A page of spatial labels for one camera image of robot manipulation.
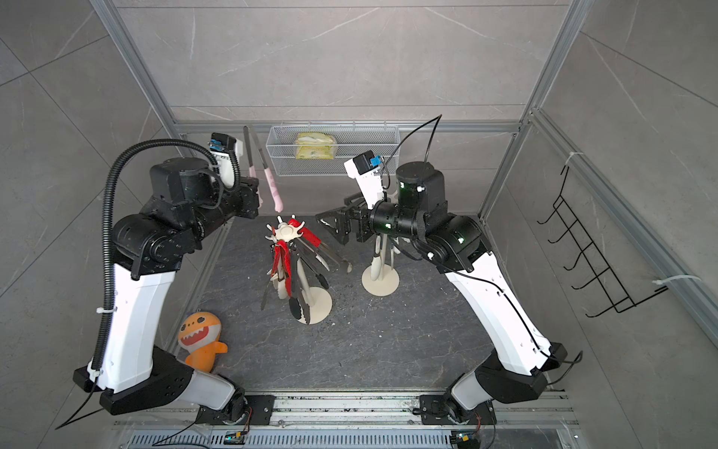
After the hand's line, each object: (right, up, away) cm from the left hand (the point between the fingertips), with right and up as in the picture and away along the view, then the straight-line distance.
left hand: (252, 177), depth 56 cm
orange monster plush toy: (-25, -40, +23) cm, 53 cm away
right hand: (+18, -7, -3) cm, 19 cm away
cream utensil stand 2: (+7, -34, +38) cm, 51 cm away
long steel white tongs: (-1, -21, +14) cm, 26 cm away
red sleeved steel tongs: (+2, -20, +12) cm, 23 cm away
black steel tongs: (+6, -29, +13) cm, 32 cm away
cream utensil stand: (+32, -27, +41) cm, 59 cm away
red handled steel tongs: (+10, -14, +16) cm, 24 cm away
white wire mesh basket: (+18, +22, +41) cm, 50 cm away
